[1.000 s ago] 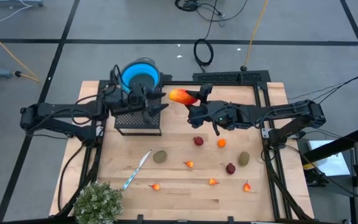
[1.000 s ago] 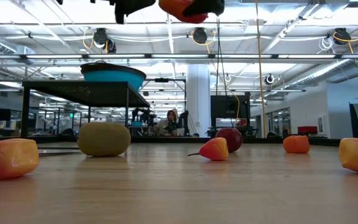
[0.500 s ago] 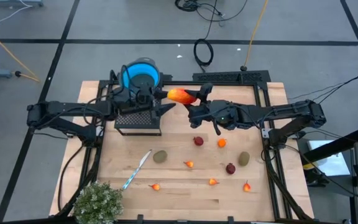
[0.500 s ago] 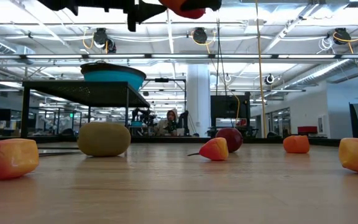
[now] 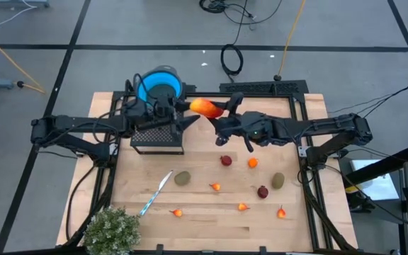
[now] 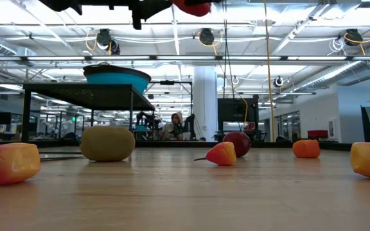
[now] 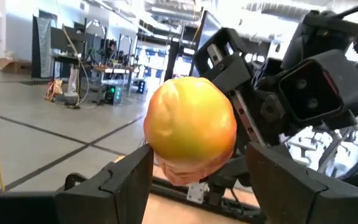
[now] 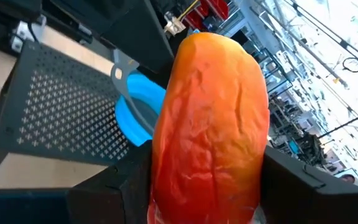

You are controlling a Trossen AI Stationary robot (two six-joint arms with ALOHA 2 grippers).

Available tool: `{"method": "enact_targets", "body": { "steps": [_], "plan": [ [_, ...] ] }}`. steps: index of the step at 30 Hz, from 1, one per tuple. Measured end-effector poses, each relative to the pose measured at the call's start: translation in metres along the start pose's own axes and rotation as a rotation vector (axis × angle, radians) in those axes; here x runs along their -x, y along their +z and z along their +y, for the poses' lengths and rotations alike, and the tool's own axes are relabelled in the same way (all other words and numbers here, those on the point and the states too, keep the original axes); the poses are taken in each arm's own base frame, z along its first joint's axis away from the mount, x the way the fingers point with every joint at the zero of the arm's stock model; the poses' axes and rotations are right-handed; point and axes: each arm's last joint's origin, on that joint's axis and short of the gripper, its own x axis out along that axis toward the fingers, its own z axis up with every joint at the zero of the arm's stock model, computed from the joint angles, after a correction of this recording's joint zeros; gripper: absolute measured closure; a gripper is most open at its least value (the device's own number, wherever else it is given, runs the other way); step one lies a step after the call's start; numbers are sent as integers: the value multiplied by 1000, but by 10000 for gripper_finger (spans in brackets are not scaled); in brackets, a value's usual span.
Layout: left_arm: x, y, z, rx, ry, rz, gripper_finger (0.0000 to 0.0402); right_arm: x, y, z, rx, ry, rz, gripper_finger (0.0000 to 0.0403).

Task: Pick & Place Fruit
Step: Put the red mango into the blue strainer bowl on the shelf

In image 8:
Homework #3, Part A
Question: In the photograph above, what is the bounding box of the orange-red falling pepper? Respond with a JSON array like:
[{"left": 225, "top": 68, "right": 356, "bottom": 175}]
[{"left": 147, "top": 32, "right": 270, "bottom": 224}]

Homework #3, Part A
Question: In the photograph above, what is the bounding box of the black perforated metal stand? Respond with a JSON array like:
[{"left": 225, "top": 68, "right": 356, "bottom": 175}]
[{"left": 0, "top": 40, "right": 136, "bottom": 189}]

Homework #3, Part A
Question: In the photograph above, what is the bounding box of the blue collapsible bowl grey rim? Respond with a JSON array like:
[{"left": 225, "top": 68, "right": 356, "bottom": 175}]
[{"left": 110, "top": 49, "right": 167, "bottom": 147}]

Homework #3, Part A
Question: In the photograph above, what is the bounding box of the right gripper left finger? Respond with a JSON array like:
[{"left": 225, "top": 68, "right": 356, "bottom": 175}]
[{"left": 68, "top": 141, "right": 154, "bottom": 224}]

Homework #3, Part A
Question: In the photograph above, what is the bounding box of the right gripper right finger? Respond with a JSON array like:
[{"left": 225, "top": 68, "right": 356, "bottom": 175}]
[{"left": 261, "top": 146, "right": 358, "bottom": 224}]

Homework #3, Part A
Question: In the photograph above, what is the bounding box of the red storage bin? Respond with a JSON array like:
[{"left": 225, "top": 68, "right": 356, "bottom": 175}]
[{"left": 183, "top": 0, "right": 229, "bottom": 30}]

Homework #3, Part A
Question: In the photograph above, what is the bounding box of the person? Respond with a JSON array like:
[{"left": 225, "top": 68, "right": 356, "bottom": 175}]
[{"left": 340, "top": 174, "right": 357, "bottom": 185}]

